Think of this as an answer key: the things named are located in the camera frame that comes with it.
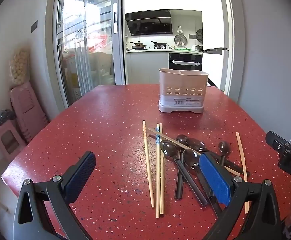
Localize dark translucent plastic spoon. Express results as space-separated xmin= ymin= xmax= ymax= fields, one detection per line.
xmin=174 ymin=134 xmax=188 ymax=200
xmin=186 ymin=137 xmax=250 ymax=178
xmin=183 ymin=149 xmax=223 ymax=218
xmin=160 ymin=140 xmax=208 ymax=207
xmin=218 ymin=141 xmax=231 ymax=167

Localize plain wooden chopstick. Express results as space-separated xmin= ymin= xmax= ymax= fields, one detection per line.
xmin=148 ymin=128 xmax=241 ymax=176
xmin=142 ymin=120 xmax=155 ymax=208
xmin=236 ymin=132 xmax=249 ymax=214
xmin=159 ymin=123 xmax=165 ymax=215

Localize sliding glass door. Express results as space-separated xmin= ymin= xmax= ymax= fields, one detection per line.
xmin=53 ymin=0 xmax=126 ymax=107

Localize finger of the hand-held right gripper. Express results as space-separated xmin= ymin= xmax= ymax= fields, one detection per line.
xmin=266 ymin=131 xmax=291 ymax=153

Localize black range hood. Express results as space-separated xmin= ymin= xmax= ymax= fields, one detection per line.
xmin=125 ymin=12 xmax=173 ymax=36

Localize bag of yellow balls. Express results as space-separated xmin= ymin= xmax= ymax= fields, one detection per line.
xmin=10 ymin=47 xmax=30 ymax=85

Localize small pink stool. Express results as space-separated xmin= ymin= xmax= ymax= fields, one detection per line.
xmin=0 ymin=120 xmax=27 ymax=163

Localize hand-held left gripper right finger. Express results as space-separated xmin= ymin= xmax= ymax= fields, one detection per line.
xmin=199 ymin=152 xmax=282 ymax=240

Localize beige plastic utensil holder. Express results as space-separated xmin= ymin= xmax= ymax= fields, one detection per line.
xmin=158 ymin=68 xmax=209 ymax=114

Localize black built-in oven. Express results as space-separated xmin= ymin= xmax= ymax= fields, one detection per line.
xmin=169 ymin=52 xmax=203 ymax=71

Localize white refrigerator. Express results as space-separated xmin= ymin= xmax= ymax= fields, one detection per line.
xmin=203 ymin=47 xmax=230 ymax=90

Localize black plastic bag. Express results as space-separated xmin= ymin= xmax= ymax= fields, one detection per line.
xmin=0 ymin=109 xmax=16 ymax=136

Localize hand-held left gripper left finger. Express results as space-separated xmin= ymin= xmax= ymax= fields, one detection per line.
xmin=13 ymin=151 xmax=96 ymax=240

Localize lidded cooking pot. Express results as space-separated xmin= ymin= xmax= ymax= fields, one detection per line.
xmin=130 ymin=41 xmax=147 ymax=50

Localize blue patterned wooden chopstick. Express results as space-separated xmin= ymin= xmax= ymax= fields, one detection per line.
xmin=156 ymin=123 xmax=160 ymax=218

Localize stack of pink stools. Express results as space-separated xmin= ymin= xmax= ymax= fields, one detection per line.
xmin=9 ymin=81 xmax=50 ymax=143

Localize grey kitchen counter cabinets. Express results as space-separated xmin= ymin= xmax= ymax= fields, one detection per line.
xmin=125 ymin=48 xmax=203 ymax=85

